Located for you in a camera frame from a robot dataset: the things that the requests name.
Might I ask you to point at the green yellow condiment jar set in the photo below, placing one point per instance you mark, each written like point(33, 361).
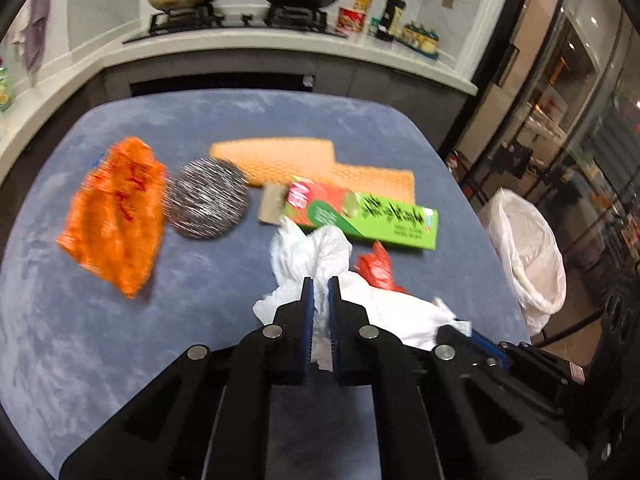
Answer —
point(422, 37)

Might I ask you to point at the black gas stove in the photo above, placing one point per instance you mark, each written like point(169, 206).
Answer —
point(235, 22)

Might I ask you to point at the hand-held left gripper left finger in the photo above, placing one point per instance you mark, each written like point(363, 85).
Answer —
point(307, 330)

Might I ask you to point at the steel wool scrubber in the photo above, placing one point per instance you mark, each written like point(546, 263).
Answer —
point(207, 199)

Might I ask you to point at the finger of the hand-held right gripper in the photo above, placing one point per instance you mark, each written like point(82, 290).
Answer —
point(492, 352)

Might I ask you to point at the white kitchen countertop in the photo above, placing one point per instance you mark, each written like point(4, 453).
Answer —
point(250, 42)

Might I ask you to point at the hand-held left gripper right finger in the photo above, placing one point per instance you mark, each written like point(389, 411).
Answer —
point(334, 330)

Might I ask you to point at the red plastic wrapper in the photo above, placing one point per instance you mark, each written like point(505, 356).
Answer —
point(377, 267)

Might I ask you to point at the dark soy sauce bottle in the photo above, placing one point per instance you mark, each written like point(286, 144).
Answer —
point(392, 15)

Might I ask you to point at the glass sliding door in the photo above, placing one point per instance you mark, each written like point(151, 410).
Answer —
point(575, 110)

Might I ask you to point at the white plastic bag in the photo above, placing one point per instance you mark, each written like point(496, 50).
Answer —
point(310, 255)

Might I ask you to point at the white towel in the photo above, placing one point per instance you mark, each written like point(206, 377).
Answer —
point(17, 35)

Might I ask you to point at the grey base cabinet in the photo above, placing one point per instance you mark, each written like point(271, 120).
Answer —
point(380, 85)

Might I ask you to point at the black stool with heart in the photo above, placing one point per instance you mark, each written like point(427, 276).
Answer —
point(515, 157)

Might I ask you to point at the orange plastic bag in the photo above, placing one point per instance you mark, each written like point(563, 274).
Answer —
point(115, 220)

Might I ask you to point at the blue plush mat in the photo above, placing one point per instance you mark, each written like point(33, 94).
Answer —
point(75, 360)

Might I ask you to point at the white-lined trash bin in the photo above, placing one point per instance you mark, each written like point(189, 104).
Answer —
point(530, 260)

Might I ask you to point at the green cardboard box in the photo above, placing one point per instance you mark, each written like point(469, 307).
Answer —
point(375, 220)

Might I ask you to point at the red instant noodle cup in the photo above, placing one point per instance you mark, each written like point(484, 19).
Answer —
point(351, 21)

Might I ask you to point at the purple towel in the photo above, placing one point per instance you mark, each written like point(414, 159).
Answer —
point(36, 25)

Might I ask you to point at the green dish soap bottle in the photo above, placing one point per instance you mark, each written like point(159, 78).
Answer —
point(5, 87)

